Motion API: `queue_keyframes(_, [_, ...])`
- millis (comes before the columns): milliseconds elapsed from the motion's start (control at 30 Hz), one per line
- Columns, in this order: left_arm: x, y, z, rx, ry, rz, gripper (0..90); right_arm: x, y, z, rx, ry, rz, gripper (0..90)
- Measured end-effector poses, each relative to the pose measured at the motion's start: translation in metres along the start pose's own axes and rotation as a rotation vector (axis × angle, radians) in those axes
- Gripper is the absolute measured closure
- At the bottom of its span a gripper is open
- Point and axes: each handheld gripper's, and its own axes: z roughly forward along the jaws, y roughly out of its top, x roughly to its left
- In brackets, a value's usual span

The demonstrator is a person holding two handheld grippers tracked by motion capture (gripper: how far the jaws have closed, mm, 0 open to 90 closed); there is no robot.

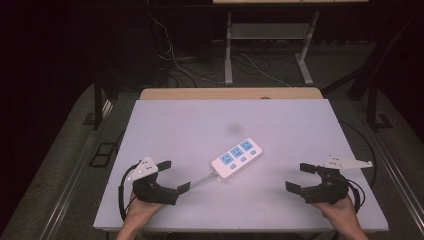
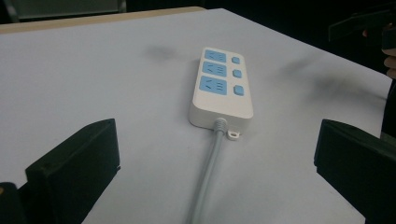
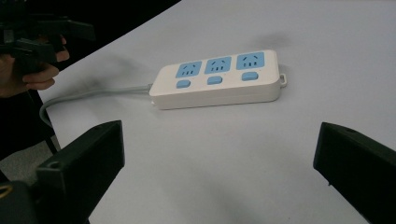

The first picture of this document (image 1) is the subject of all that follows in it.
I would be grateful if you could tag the person's right hand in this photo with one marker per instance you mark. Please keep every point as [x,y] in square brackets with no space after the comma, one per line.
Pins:
[343,211]

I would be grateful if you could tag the white power strip blue sockets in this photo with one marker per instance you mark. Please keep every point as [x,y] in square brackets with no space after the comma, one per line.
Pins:
[237,158]

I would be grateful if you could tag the grey metal desk frame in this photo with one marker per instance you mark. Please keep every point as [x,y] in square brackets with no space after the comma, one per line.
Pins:
[270,31]

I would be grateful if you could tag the black metal stand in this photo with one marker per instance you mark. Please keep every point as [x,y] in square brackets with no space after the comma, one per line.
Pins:
[97,100]
[373,106]

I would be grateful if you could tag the wooden table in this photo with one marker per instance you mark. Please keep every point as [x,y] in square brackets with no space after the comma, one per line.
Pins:
[230,93]

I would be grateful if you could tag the person's left hand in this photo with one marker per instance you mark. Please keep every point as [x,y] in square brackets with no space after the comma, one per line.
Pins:
[140,213]

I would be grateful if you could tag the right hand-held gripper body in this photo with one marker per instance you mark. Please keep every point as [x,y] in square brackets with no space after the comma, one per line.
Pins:
[328,191]

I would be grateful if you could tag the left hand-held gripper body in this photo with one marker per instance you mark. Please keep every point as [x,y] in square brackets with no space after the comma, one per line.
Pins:
[151,193]

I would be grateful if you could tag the black floor frame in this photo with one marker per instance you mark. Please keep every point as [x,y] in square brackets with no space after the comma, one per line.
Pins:
[102,155]

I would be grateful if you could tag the aluminium floor rail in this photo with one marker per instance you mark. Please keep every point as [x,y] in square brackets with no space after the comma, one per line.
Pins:
[71,180]
[396,176]

